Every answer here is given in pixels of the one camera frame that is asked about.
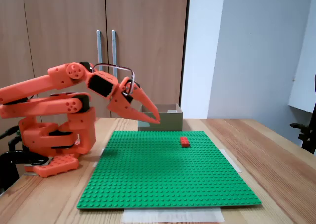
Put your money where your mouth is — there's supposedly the metal cabinet handle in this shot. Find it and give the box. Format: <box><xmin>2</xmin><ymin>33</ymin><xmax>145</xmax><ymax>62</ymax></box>
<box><xmin>96</xmin><ymin>30</ymin><xmax>104</xmax><ymax>65</ymax></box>
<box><xmin>111</xmin><ymin>30</ymin><xmax>119</xmax><ymax>78</ymax></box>

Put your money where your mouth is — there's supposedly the gripper servo cable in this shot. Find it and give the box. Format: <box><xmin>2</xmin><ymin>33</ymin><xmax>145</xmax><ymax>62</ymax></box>
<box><xmin>91</xmin><ymin>63</ymin><xmax>136</xmax><ymax>96</ymax></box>

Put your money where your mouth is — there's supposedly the black power cable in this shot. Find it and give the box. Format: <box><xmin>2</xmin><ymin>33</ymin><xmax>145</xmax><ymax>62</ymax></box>
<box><xmin>0</xmin><ymin>126</ymin><xmax>20</xmax><ymax>140</ymax></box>

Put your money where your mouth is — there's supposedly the green lego baseplate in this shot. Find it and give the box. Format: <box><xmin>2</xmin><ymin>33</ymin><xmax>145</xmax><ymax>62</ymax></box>
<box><xmin>76</xmin><ymin>131</ymin><xmax>262</xmax><ymax>210</ymax></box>

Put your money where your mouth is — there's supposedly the masking tape strip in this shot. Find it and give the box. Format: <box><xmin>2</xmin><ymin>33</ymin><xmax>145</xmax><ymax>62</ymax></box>
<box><xmin>92</xmin><ymin>147</ymin><xmax>106</xmax><ymax>168</ymax></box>
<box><xmin>122</xmin><ymin>207</ymin><xmax>225</xmax><ymax>224</ymax></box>
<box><xmin>221</xmin><ymin>149</ymin><xmax>242</xmax><ymax>173</ymax></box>

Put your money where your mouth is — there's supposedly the wooden cabinet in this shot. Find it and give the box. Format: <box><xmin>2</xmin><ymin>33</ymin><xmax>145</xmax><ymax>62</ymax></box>
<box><xmin>0</xmin><ymin>0</ymin><xmax>191</xmax><ymax>126</ymax></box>

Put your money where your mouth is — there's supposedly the open cardboard box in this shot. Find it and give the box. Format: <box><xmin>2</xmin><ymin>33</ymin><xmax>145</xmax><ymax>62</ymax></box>
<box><xmin>137</xmin><ymin>103</ymin><xmax>184</xmax><ymax>132</ymax></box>

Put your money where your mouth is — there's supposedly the black stand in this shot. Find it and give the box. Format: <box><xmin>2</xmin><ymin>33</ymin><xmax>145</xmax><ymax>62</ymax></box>
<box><xmin>290</xmin><ymin>73</ymin><xmax>316</xmax><ymax>155</ymax></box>

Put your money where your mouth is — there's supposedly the black table clamp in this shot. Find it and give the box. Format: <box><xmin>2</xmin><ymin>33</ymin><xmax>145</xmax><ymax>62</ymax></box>
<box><xmin>0</xmin><ymin>136</ymin><xmax>50</xmax><ymax>195</ymax></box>

